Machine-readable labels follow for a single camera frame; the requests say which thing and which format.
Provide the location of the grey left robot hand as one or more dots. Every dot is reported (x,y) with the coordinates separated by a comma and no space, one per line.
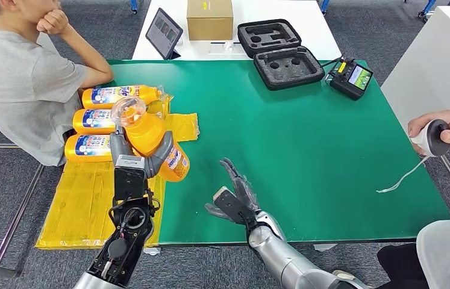
(121,145)

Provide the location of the person's right hand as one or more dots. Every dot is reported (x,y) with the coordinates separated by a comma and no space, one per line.
(53,22)

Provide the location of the orange detergent bottle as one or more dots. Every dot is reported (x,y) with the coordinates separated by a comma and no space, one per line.
(147,131)
(105,95)
(93,121)
(87,148)

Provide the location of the white black handheld controller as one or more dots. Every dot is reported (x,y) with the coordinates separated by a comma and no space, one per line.
(434,137)

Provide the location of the person's right forearm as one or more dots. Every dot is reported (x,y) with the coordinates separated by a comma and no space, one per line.
(89,60)

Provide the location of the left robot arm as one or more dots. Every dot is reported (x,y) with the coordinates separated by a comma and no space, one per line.
(125,247)

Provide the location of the yellow plastic wrapped flat package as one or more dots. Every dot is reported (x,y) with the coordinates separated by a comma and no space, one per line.
(77,207)

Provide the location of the white table foot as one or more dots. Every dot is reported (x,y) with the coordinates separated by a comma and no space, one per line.
(325,247)
(152,251)

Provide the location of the black tablet on stand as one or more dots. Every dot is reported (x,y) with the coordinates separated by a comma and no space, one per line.
(164,31)

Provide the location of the black remote controller with screen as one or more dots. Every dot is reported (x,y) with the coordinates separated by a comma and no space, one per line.
(344,87)

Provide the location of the small white round object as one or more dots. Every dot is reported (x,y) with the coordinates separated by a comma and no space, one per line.
(228,46)

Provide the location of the cardboard box yellow label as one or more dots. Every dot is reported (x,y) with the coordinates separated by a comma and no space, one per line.
(210,23)

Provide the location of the open black foam case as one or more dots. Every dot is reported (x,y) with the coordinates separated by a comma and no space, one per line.
(287,68)

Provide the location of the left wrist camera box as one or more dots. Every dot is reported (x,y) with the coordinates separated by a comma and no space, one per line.
(129,175)

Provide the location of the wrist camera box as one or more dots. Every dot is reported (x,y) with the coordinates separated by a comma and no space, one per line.
(129,175)
(230,205)

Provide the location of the blue metal frame leg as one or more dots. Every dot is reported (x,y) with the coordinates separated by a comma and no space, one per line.
(134,6)
(428,8)
(325,6)

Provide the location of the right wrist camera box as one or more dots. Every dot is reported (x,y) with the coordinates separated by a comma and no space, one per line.
(230,205)

